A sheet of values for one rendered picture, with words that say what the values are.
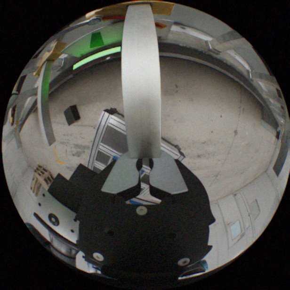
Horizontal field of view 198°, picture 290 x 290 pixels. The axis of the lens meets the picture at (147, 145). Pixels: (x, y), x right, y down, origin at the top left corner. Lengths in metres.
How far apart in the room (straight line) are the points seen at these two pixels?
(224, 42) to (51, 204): 0.56
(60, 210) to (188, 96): 1.12
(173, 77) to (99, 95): 0.75
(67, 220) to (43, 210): 0.07
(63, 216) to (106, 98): 0.98
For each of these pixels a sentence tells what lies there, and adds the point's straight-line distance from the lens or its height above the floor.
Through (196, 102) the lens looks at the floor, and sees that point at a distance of 1.06.
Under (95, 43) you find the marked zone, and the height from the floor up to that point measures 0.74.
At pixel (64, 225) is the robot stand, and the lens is 0.26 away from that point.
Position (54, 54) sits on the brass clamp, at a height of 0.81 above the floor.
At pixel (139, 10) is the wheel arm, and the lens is 0.16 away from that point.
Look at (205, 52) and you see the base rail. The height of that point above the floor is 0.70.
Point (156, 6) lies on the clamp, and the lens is 0.20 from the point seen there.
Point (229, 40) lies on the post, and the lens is 0.29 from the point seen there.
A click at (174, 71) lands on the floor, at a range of 1.01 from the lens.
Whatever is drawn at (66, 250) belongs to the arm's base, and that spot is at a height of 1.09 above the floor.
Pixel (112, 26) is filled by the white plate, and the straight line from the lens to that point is 0.24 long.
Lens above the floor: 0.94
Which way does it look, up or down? 61 degrees down
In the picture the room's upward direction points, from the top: 178 degrees counter-clockwise
